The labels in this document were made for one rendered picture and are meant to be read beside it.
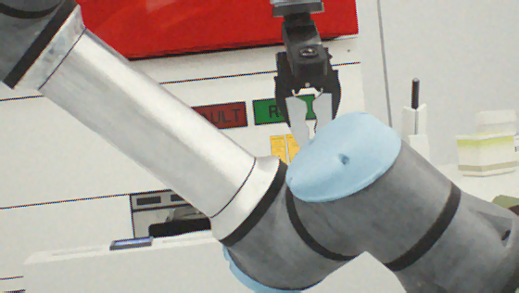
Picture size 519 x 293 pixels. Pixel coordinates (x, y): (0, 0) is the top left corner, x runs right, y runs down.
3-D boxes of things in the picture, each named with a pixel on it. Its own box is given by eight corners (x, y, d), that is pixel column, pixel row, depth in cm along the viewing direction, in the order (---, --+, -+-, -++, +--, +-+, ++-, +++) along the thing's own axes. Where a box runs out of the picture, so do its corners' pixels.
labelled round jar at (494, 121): (475, 164, 209) (471, 112, 209) (513, 159, 210) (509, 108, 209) (486, 167, 202) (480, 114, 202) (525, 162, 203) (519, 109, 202)
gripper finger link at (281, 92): (311, 124, 156) (305, 61, 156) (312, 124, 155) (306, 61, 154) (277, 128, 156) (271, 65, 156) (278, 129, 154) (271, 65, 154)
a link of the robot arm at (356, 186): (436, 236, 114) (335, 152, 112) (355, 286, 124) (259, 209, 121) (463, 159, 123) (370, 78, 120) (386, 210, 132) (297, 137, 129)
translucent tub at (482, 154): (457, 175, 194) (453, 135, 193) (494, 170, 197) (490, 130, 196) (482, 177, 187) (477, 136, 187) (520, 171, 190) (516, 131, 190)
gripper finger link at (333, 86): (343, 121, 156) (336, 57, 156) (345, 121, 155) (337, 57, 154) (309, 124, 156) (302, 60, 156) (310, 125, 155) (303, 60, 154)
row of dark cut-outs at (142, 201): (132, 209, 212) (131, 196, 212) (366, 182, 215) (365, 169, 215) (132, 209, 211) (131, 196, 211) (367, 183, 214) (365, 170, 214)
